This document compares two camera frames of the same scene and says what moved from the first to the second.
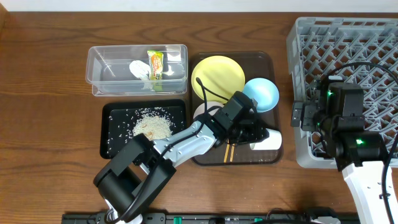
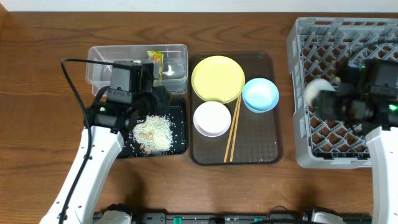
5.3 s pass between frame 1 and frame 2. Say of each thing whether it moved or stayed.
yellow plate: stayed
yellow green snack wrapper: stayed
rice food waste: stayed
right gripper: moved
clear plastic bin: stayed
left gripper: moved
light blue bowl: stayed
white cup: moved
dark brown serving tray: stayed
